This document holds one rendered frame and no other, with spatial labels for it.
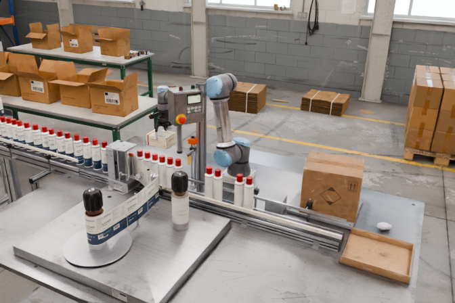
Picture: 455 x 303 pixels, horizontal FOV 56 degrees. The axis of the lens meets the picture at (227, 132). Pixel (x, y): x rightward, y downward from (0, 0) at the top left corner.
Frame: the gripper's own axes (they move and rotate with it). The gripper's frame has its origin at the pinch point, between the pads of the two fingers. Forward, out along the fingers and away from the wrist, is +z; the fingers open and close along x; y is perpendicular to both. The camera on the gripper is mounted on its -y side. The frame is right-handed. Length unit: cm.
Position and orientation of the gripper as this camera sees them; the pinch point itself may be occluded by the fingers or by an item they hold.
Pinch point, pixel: (160, 136)
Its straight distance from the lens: 291.8
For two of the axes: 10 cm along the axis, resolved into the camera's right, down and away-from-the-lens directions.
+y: 9.2, 1.9, -3.5
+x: 4.0, -3.4, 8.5
